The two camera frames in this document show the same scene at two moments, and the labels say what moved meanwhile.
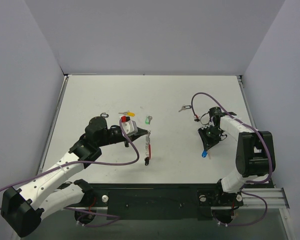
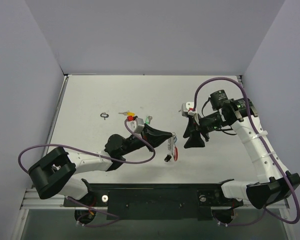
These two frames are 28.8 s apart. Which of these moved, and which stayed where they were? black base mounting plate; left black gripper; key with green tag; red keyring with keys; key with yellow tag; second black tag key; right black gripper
Moved: right black gripper; left black gripper; red keyring with keys
Stayed: key with yellow tag; black base mounting plate; second black tag key; key with green tag
